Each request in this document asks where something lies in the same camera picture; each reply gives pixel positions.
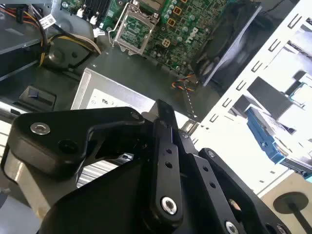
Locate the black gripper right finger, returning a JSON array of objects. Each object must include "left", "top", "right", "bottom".
[{"left": 177, "top": 130, "right": 291, "bottom": 234}]

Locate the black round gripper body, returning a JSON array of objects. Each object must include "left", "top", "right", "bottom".
[{"left": 38, "top": 157, "right": 221, "bottom": 234}]

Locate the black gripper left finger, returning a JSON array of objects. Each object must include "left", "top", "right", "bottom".
[{"left": 0, "top": 98, "right": 184, "bottom": 227}]

